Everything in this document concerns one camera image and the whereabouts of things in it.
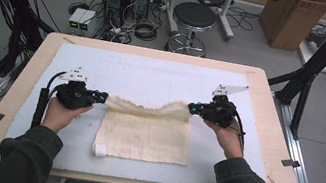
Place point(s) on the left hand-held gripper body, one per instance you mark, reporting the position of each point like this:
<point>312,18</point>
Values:
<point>74,94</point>

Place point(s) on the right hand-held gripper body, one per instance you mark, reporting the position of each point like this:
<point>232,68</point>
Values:
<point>218,111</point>

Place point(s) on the cream knitted towel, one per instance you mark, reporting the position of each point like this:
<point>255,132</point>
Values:
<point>143,135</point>

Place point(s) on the person's left hand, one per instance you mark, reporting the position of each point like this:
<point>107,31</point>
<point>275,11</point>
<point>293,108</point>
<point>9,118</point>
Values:
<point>60,115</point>

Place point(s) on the person's right hand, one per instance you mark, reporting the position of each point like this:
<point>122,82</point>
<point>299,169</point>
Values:
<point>227,140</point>

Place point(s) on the white foam mat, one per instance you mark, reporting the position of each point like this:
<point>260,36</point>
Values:
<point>160,77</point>

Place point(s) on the white power supply unit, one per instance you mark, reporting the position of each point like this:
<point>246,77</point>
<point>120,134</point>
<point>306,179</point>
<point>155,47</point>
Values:
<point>88,20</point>
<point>75,18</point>

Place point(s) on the black round stool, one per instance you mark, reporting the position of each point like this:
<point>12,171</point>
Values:
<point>194,15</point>

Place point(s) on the white desk stand legs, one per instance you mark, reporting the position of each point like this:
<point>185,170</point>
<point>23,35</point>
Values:
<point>227,14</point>

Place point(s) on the brown cardboard box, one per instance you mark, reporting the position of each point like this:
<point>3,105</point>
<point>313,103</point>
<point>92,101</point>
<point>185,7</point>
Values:
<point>288,22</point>

